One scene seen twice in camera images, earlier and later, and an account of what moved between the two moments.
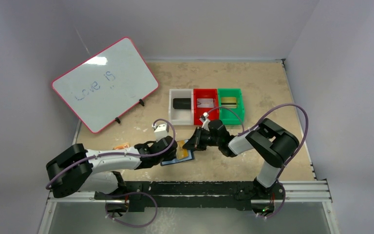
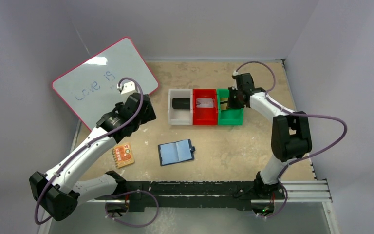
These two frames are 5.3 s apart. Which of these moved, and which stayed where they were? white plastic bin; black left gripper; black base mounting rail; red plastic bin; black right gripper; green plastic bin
Moved: black left gripper; black right gripper
Stayed: black base mounting rail; red plastic bin; green plastic bin; white plastic bin
